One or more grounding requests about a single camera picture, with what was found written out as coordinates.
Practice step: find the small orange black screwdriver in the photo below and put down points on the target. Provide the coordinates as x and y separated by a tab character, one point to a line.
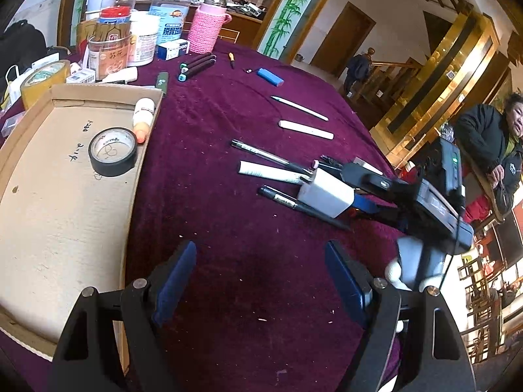
231	59

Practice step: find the clear pen with black grip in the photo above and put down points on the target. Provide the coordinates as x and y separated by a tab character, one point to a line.
261	153

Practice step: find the black office chair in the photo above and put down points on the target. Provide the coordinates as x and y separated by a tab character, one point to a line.
20	47

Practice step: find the black marker pen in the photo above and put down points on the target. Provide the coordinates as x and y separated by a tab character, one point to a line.
278	198

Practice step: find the white flat stick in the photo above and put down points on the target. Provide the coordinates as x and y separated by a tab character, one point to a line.
306	129

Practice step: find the white squeeze tube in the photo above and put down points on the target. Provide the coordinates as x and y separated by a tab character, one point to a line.
122	75

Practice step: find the white tube pen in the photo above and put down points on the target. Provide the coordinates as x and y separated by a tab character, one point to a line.
265	170

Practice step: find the wooden door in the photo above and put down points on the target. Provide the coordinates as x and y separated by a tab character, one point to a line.
343	36

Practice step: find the person's right hand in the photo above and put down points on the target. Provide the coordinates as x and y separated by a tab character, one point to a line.
421	261

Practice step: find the small blue white box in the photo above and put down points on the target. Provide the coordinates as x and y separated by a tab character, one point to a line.
171	50

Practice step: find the white charger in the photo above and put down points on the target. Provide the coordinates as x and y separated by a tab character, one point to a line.
327	192

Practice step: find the blue lighter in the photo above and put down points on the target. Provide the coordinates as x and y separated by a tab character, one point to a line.
269	76

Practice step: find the gold panelled staircase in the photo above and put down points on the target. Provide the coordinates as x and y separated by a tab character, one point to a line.
445	77

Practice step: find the black tape roll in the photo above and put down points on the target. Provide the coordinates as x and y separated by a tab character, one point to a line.
100	163

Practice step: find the blue label clear jar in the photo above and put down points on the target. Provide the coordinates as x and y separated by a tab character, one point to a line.
169	16

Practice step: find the cardboard tray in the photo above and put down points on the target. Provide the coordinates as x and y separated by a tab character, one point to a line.
53	220

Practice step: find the wooden chair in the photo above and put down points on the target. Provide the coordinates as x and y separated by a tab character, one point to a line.
482	306

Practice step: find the black clear retractable pen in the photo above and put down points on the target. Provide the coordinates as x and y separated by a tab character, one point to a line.
333	162

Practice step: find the bamboo painted panel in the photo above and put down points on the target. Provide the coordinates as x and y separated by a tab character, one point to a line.
288	12
83	4

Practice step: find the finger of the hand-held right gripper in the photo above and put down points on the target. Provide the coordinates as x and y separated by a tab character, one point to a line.
365	205
367	180

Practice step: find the silver white power adapter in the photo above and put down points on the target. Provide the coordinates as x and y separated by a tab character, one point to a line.
365	165

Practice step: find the pink knit covered bottle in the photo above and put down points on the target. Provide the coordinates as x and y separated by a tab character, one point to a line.
206	28

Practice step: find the white pen with teal tip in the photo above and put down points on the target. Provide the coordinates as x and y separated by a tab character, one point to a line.
300	108

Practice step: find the white glue bottle orange cap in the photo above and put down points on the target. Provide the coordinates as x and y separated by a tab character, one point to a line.
143	116

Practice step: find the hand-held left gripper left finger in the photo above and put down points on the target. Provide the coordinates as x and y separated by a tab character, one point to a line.
175	281

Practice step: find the pink capped pen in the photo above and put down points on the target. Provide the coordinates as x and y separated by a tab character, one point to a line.
315	164

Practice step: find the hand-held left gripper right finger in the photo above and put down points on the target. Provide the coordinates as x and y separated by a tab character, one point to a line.
345	281

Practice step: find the white plastic jar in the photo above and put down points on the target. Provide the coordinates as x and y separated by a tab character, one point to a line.
143	41

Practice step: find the yellow tape roll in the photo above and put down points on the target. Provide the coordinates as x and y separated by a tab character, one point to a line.
34	90

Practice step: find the red lid clear jar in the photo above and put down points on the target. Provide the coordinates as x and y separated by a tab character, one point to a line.
108	49

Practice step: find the brown printed box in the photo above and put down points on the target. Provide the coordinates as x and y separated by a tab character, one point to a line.
83	34

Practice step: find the dark green pen case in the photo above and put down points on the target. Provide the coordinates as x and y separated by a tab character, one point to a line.
162	83

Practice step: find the black marker with teal cap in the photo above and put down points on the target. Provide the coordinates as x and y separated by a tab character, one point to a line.
198	70
198	59

